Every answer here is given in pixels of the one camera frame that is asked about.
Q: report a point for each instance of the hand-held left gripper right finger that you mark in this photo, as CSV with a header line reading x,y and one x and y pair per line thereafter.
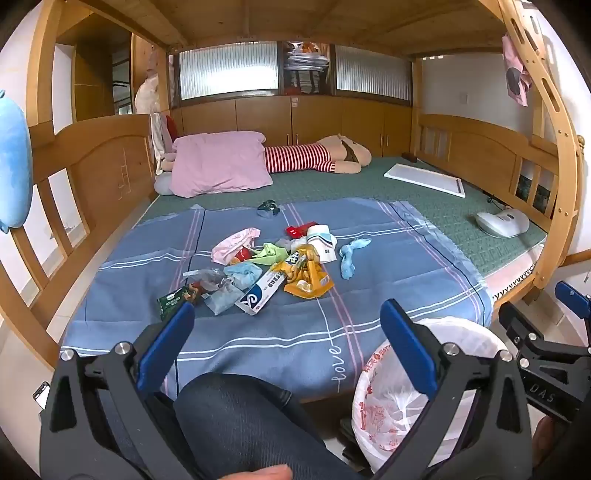
x,y
411,350

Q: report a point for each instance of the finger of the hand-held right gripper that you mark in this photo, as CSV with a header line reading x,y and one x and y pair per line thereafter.
x,y
572,296
519,323

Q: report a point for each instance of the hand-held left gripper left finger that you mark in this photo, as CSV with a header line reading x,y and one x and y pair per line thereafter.
x,y
166,346

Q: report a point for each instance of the green snack packet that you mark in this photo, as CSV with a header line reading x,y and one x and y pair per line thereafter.
x,y
171,301

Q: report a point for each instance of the white red-printed plastic bag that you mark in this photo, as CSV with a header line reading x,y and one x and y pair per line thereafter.
x,y
383,415

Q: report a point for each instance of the clear plastic bag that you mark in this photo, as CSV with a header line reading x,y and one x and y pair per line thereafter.
x,y
217,295

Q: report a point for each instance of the white blue toothpaste box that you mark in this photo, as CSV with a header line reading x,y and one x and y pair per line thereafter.
x,y
258,295

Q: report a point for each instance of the blue face mask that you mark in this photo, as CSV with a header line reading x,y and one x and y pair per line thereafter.
x,y
242,273

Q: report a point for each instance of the blue sock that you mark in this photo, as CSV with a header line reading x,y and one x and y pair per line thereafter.
x,y
347,265

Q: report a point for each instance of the red snack packet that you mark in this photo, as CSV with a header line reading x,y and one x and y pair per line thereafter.
x,y
241,254

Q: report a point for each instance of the pink plastic packet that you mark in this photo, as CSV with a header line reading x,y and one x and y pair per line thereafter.
x,y
231,244

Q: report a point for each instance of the yellow snack bag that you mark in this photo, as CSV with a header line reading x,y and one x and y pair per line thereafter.
x,y
307,281

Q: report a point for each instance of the white paper cup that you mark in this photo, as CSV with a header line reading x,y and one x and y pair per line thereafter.
x,y
323,247

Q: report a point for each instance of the green paper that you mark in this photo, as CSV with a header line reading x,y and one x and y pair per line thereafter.
x,y
272,253

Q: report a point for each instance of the red cardboard box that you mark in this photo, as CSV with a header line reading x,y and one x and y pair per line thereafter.
x,y
295,230

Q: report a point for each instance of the dark green wrapper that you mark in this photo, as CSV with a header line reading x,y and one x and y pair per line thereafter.
x,y
268,208

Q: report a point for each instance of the person's right hand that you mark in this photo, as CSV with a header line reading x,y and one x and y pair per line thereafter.
x,y
548,441

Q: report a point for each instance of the person's left hand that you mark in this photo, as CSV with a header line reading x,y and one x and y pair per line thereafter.
x,y
256,474

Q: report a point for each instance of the white handheld appliance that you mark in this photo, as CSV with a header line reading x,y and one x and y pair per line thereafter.
x,y
501,224

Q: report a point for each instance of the blue checked blanket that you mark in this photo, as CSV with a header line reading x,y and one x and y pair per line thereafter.
x,y
277,332

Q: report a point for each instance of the green bed mat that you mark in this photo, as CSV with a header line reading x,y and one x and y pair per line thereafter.
x,y
415,217

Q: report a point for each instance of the smartphone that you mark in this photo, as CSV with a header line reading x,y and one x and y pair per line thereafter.
x,y
41,396

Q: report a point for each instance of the pale blue cushion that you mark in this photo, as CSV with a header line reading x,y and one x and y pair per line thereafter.
x,y
162,184

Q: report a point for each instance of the white flat board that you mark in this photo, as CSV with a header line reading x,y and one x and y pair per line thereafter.
x,y
425,180

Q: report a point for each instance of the pink pillow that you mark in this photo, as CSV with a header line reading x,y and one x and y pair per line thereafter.
x,y
217,161

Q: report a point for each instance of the white striped hanging cloth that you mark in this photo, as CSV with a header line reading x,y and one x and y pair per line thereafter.
x,y
159,134

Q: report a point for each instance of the striped plush doll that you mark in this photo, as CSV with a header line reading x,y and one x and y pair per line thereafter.
x,y
300,159

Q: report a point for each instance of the pink hanging cloth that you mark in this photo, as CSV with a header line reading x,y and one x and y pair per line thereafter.
x,y
515,74

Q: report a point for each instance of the blue plush toy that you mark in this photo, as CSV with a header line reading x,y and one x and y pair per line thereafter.
x,y
14,161

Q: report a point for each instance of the pale cloth bundle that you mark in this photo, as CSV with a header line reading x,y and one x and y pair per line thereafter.
x,y
147,94

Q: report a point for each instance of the ribbed glass window panel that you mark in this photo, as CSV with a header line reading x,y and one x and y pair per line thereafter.
x,y
371,74
228,71

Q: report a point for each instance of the wooden bunk bed frame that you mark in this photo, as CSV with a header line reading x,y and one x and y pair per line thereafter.
x,y
111,170

